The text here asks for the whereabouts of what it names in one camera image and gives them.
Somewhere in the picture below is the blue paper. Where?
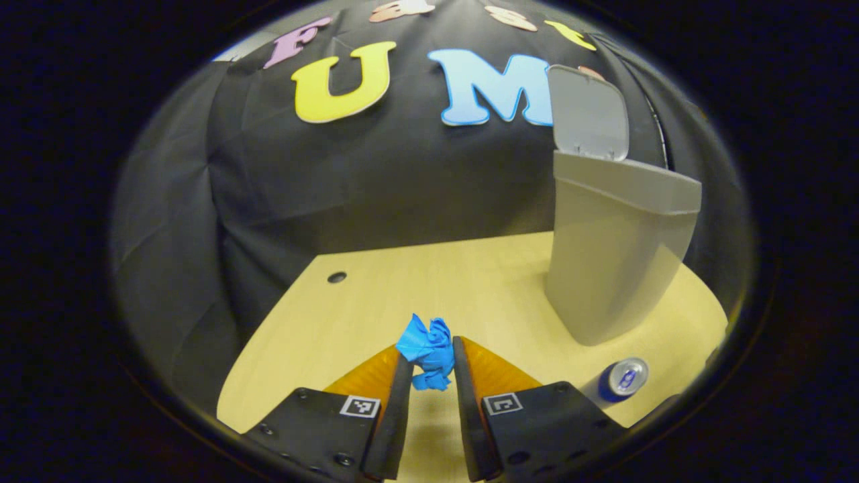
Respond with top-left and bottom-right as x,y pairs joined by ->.
395,313 -> 457,392

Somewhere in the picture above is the black backdrop cloth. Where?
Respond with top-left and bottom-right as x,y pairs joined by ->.
111,0 -> 756,417

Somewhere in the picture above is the blue and silver pop can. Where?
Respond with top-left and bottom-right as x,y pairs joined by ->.
580,357 -> 650,407

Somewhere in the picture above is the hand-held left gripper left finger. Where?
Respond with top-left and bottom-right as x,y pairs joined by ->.
240,344 -> 415,482

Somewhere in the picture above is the white desktop garbage bin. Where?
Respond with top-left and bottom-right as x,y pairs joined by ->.
544,64 -> 703,347

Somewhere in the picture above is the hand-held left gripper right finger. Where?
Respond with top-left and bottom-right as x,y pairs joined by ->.
452,335 -> 629,483

